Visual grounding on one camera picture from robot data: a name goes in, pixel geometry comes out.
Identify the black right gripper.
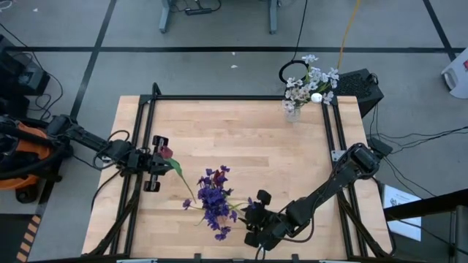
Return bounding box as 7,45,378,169
244,189,295,251

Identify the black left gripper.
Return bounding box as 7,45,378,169
124,134,175,194

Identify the clear glass vase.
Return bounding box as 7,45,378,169
284,105,303,123

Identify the orange black vacuum cleaner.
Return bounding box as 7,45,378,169
0,113,72,204

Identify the grey desk leg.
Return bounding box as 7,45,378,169
268,0,279,35
158,0,173,34

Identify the white paper sheet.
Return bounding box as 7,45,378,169
382,184,423,242

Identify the black power strip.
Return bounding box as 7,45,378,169
184,7,214,17

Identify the black equipment stack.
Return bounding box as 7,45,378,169
0,34,51,118

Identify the black perforated case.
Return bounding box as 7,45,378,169
333,68,385,118

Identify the black bar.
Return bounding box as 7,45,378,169
382,188,468,222

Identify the black table frame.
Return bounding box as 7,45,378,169
86,82,398,259

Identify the black floor cable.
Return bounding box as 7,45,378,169
367,126,468,147

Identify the black hanging cable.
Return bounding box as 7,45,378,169
278,0,311,84

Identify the yellow cable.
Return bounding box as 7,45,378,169
336,0,363,70

